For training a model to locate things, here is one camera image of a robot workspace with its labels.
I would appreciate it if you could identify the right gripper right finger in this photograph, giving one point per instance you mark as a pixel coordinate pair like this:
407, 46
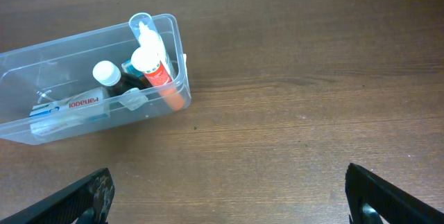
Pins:
372, 199

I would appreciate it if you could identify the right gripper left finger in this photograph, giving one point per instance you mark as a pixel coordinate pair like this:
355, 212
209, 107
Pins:
87, 200

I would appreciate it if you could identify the white Panadol box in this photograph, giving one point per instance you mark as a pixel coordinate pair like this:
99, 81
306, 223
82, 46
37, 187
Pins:
70, 112

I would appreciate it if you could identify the black bottle white cap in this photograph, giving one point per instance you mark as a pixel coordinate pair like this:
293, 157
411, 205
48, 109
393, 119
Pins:
116, 82

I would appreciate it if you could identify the orange tube white cap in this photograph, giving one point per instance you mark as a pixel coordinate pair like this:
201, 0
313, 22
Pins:
149, 62

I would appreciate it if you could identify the clear plastic container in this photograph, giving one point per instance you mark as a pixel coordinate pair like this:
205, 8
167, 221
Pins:
62, 68

